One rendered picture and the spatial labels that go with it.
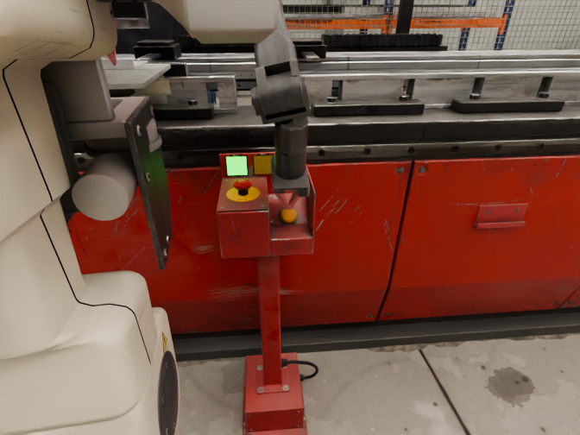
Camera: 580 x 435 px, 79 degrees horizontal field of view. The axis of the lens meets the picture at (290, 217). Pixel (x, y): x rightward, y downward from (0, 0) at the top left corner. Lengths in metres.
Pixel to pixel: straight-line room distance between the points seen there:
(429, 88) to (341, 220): 0.44
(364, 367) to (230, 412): 0.49
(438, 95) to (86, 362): 1.03
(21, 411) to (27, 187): 0.20
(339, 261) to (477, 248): 0.45
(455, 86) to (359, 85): 0.27
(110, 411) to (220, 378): 1.03
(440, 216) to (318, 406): 0.73
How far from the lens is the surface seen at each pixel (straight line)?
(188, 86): 1.02
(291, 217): 0.79
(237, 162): 0.83
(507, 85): 1.23
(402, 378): 1.43
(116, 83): 0.80
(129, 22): 1.06
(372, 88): 1.06
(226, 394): 1.36
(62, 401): 0.38
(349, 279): 1.19
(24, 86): 0.31
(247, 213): 0.71
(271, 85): 0.57
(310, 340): 1.41
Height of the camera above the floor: 1.13
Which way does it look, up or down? 31 degrees down
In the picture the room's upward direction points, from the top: straight up
